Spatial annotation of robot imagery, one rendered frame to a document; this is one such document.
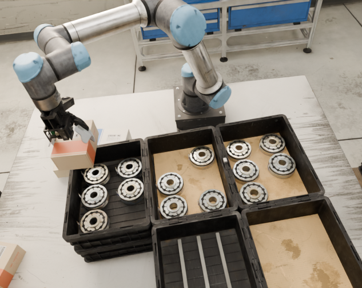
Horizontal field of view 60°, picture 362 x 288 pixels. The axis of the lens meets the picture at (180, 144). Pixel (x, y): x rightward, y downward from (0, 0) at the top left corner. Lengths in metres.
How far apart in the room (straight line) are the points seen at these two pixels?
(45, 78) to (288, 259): 0.92
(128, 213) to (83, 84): 2.23
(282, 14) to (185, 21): 2.19
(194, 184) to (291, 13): 2.26
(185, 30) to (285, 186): 0.68
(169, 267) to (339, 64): 2.69
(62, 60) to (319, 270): 0.99
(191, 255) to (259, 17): 2.42
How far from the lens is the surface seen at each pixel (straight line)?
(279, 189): 1.26
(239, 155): 1.30
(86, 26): 1.06
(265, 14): 3.12
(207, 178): 1.27
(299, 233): 1.19
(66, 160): 1.10
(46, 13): 4.16
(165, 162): 1.33
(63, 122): 1.02
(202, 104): 1.55
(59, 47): 0.96
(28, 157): 1.78
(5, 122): 3.28
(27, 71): 0.90
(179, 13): 1.05
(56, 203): 1.53
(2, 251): 1.44
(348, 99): 2.99
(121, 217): 1.23
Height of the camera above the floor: 1.88
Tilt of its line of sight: 49 degrees down
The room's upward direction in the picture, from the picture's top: 8 degrees counter-clockwise
